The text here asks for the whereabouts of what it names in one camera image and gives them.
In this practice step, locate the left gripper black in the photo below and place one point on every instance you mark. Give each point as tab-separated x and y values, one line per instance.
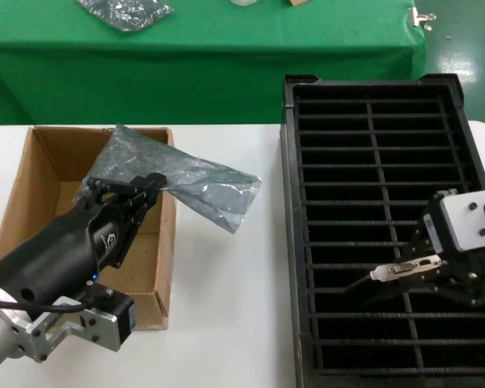
64	254

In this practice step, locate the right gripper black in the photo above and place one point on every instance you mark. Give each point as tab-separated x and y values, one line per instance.
481	275

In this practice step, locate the silver antistatic bag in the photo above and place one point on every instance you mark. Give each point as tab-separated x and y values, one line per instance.
194	178

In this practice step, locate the black slotted container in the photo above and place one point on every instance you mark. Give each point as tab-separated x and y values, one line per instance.
291	202

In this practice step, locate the small brown cardboard box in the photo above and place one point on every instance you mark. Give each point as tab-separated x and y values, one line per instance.
297	2

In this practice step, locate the green tablecloth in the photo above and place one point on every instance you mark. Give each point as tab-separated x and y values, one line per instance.
226	60

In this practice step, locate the crumpled antistatic bag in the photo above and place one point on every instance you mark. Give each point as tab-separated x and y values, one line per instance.
125	12

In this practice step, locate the white tape roll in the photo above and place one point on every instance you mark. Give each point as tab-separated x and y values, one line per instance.
244	2

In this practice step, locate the metal binder clip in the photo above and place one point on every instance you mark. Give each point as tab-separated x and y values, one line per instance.
415	18

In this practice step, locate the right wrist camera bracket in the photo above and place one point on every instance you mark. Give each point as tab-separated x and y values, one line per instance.
460	222

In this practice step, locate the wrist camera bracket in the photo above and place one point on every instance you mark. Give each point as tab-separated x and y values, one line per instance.
101	323
460	222

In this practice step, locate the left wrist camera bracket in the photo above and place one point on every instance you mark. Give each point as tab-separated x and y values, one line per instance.
101	323

